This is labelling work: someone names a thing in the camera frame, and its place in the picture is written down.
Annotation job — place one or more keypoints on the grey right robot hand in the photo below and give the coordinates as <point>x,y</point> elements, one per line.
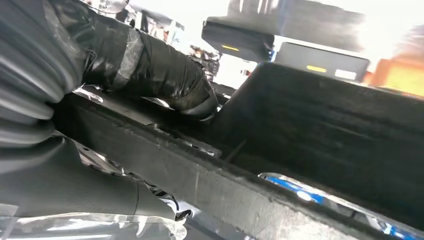
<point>159,73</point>

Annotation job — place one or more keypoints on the stainless steel workbench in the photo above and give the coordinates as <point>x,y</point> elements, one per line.
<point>212,228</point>

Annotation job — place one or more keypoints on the black case with yellow label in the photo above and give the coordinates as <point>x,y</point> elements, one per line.
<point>238,43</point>
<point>314,59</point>

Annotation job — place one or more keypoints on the stamped sheet metal panel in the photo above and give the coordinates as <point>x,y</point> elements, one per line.
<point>291,188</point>

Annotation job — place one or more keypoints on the orange box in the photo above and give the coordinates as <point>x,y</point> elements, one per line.
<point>404,79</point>

